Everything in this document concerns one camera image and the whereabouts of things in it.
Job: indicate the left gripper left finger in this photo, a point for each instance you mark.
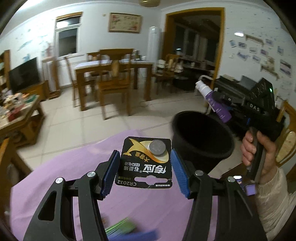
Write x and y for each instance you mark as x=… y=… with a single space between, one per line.
x=54 y=217

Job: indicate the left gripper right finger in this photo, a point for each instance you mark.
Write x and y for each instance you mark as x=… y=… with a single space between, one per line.
x=236 y=219

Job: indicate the purple tube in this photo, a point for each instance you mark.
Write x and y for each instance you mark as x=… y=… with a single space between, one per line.
x=217 y=107

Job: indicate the green gum pack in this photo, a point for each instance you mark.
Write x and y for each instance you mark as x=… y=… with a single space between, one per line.
x=124 y=226

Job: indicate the battery blister card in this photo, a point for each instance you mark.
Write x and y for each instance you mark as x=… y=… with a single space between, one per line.
x=145 y=163

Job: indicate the blue plastic wrapper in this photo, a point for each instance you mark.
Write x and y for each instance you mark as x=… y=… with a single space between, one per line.
x=131 y=235

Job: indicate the right forearm beige sleeve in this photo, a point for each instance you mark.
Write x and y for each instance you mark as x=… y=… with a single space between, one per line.
x=274 y=204

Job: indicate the black trash bin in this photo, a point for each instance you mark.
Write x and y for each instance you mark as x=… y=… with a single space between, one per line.
x=201 y=139

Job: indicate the person's right hand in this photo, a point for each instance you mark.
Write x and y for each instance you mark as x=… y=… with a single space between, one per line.
x=248 y=150

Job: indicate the far right wooden chair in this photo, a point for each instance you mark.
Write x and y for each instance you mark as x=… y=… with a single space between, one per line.
x=167 y=73

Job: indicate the wooden sofa armrest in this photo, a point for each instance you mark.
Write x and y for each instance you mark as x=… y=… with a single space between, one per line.
x=13 y=170

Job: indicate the wooden coffee table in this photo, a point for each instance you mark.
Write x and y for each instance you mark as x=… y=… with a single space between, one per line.
x=25 y=129

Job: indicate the wooden plant stand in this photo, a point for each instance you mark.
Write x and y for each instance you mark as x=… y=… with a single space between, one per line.
x=50 y=76

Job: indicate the left side dining chair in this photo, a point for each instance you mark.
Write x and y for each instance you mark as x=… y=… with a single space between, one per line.
x=89 y=81

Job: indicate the wooden tv cabinet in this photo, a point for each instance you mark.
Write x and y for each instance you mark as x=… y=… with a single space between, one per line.
x=41 y=89

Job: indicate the front wooden dining chair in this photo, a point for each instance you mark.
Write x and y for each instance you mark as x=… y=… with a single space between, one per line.
x=114 y=75

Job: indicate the white standing air conditioner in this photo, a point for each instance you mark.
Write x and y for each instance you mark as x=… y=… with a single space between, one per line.
x=153 y=45

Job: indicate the wooden dining table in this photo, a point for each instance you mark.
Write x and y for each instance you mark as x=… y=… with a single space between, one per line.
x=92 y=67

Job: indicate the black television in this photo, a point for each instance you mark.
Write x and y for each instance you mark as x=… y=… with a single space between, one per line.
x=24 y=76

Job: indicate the pendant ceiling lamp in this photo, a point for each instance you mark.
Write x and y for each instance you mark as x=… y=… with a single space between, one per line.
x=149 y=3

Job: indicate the framed floral painting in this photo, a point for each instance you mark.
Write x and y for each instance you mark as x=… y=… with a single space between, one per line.
x=124 y=23

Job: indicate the wooden bookshelf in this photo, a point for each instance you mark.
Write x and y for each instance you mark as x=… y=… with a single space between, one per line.
x=5 y=69

